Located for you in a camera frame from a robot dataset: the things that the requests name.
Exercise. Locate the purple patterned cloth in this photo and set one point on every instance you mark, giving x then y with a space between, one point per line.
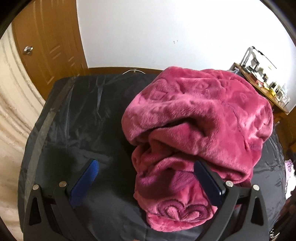
290 169

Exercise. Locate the pink fleece robe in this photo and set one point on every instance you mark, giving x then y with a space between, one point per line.
196 111

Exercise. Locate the metal frame stand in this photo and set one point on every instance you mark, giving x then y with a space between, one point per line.
248 52

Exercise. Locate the wooden door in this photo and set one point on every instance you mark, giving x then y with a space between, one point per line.
50 30

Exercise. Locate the cream curtain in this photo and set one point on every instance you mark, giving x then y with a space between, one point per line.
16 104

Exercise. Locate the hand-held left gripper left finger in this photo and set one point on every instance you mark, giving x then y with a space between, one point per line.
86 178

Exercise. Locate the black bed sheet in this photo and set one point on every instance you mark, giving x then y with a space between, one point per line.
76 129

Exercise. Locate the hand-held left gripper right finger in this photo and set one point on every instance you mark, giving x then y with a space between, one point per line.
208 183

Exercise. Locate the metal door knob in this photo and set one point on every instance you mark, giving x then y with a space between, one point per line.
28 49

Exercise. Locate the cluttered wooden desk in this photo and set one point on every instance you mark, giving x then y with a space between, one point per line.
276 104

